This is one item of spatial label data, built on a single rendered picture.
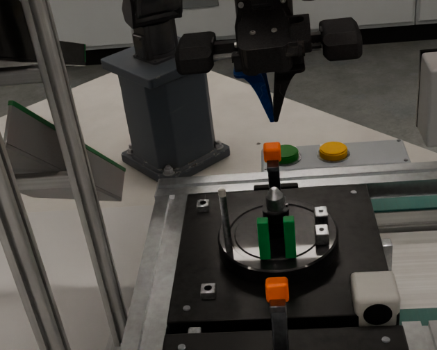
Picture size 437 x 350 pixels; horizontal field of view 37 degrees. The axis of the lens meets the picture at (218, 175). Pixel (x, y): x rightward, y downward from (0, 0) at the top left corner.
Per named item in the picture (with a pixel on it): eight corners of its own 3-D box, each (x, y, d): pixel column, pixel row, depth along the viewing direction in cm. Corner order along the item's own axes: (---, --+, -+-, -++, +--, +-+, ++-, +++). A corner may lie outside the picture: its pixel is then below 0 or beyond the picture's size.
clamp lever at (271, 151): (267, 194, 81) (262, 142, 77) (283, 194, 81) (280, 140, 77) (267, 212, 78) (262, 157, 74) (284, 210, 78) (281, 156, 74)
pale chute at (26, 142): (32, 197, 89) (36, 165, 90) (122, 201, 86) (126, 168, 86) (-117, 144, 62) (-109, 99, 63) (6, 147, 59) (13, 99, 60)
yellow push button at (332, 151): (318, 153, 97) (318, 142, 96) (345, 151, 97) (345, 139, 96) (320, 167, 94) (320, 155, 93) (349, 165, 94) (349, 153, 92)
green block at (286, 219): (285, 251, 73) (282, 215, 70) (296, 251, 73) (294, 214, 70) (285, 258, 72) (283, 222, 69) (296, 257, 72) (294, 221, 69)
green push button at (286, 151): (271, 156, 98) (270, 144, 97) (298, 154, 98) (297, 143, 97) (271, 170, 95) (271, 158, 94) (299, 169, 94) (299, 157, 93)
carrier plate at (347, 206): (189, 205, 90) (187, 193, 88) (367, 195, 87) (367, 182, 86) (169, 336, 69) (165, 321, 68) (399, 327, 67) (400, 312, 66)
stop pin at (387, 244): (379, 264, 79) (380, 238, 77) (390, 264, 79) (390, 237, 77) (381, 272, 78) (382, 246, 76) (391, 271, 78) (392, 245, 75)
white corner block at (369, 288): (349, 298, 71) (349, 270, 69) (392, 296, 71) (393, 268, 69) (354, 330, 67) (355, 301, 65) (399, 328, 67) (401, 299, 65)
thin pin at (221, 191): (226, 248, 75) (217, 186, 70) (233, 247, 74) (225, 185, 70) (225, 252, 74) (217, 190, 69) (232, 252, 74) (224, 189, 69)
